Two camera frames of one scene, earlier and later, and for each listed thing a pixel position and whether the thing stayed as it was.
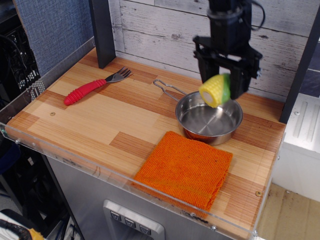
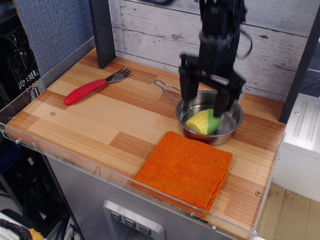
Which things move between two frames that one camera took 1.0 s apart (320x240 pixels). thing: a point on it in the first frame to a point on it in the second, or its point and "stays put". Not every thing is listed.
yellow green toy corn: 215,90 to 204,121
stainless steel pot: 201,123 stays put
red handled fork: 121,74 stays put
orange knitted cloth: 188,173 stays put
